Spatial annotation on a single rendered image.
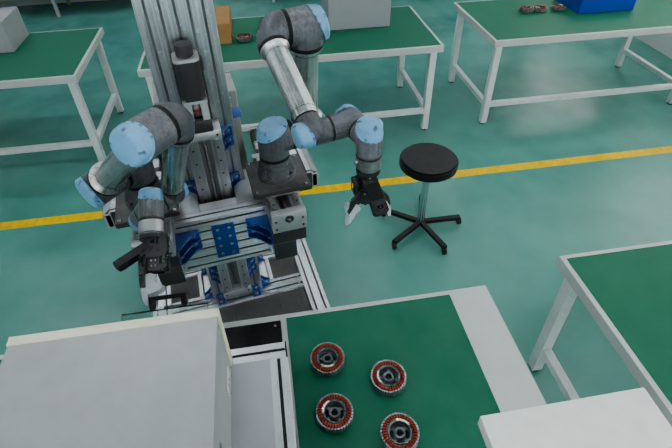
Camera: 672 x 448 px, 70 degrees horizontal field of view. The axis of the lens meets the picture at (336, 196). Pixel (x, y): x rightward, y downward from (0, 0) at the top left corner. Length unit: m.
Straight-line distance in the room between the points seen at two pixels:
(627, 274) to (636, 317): 0.21
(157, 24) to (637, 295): 1.94
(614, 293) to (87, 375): 1.74
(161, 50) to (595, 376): 2.41
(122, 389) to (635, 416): 1.03
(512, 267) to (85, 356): 2.46
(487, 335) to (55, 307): 2.34
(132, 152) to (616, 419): 1.26
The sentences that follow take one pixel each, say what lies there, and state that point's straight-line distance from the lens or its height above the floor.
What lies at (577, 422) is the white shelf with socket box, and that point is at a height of 1.20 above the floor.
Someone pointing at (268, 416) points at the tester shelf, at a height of 1.11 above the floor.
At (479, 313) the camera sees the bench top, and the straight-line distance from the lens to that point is 1.85.
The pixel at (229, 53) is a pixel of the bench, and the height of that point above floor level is 0.75.
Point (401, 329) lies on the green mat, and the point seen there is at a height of 0.75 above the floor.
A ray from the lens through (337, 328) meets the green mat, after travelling 1.75.
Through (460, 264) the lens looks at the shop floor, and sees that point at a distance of 3.03.
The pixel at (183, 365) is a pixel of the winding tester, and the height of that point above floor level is 1.32.
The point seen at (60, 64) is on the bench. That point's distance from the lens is 4.02.
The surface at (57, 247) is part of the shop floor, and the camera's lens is 3.55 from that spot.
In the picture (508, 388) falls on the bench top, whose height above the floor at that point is 0.75.
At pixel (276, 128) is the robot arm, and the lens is 1.77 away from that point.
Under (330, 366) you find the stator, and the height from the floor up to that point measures 0.79.
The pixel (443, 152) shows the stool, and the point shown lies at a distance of 2.91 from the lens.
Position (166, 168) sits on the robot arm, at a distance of 1.61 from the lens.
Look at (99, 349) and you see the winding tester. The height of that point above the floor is 1.32.
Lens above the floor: 2.19
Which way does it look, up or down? 40 degrees down
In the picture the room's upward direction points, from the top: 1 degrees counter-clockwise
